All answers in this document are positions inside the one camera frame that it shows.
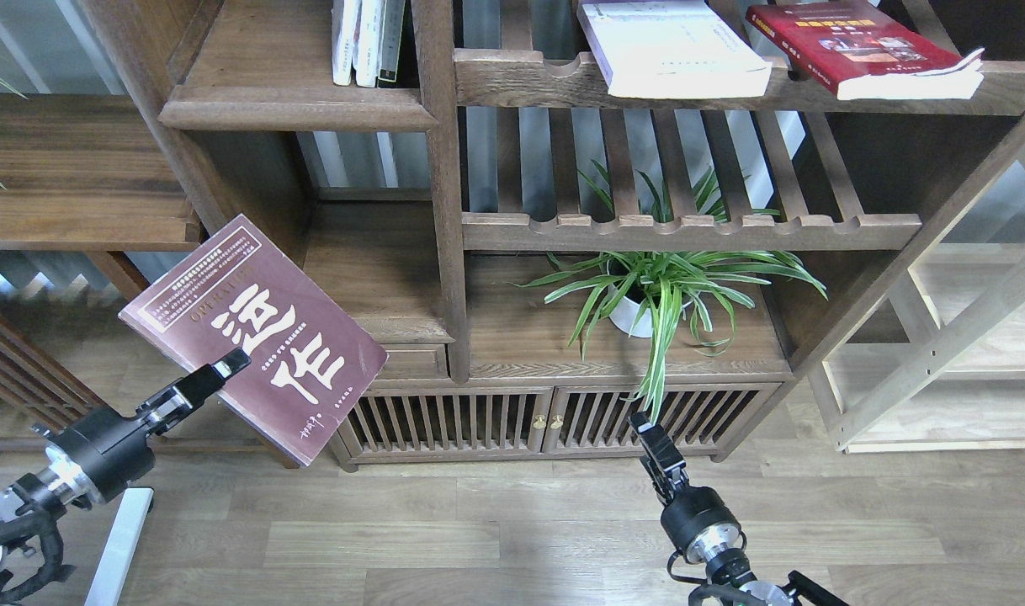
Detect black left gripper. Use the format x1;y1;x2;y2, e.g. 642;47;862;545
36;348;251;506

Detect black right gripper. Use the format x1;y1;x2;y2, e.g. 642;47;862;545
629;411;741;561

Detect maroon book white characters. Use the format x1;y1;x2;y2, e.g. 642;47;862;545
120;215;388;464

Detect red hardcover book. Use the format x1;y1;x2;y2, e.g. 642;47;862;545
745;1;985;100

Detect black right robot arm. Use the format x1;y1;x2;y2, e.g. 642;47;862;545
629;411;844;605

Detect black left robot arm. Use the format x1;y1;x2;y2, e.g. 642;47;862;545
0;348;251;605

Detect white plant pot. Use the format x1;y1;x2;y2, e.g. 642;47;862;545
608;286;652;338

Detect dark slatted wooden rack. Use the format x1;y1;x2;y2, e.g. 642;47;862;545
0;293;151;467

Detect dark wooden bookshelf cabinet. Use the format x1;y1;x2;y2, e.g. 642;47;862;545
81;1;1025;467

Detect white upright book middle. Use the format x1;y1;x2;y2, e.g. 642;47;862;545
353;0;385;88

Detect white upright book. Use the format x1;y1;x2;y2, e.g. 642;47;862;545
331;0;362;86
353;0;385;88

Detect white upright book left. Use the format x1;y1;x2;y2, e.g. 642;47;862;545
331;0;362;86

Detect white paperback book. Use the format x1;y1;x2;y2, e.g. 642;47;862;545
577;1;772;99

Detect dark spine upright book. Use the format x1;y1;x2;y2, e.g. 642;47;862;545
375;0;407;88

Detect light wooden shelf frame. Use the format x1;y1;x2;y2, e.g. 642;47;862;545
807;126;1025;455

